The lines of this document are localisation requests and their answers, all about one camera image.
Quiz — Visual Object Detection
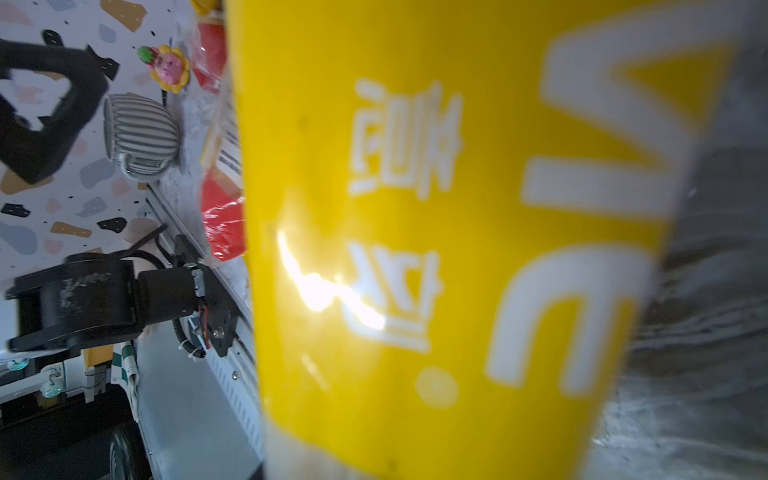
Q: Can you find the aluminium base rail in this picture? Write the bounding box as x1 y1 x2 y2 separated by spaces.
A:
137 182 265 480

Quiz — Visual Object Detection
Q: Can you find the red clear spaghetti bag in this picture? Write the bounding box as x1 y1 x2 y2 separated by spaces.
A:
190 19 246 262

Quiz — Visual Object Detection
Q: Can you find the yellow Pastatime spaghetti bag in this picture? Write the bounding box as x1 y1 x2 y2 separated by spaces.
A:
226 1 758 479

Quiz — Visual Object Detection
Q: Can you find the grey ribbed bowl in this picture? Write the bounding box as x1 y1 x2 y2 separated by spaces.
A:
103 93 180 183

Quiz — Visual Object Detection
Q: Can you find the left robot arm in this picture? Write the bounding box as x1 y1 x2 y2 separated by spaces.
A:
1 41 243 364

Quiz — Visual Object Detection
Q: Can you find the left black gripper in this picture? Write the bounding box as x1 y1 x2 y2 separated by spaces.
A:
1 40 119 184

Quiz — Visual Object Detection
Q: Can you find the pink flower toy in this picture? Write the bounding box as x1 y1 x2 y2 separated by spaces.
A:
136 44 191 94

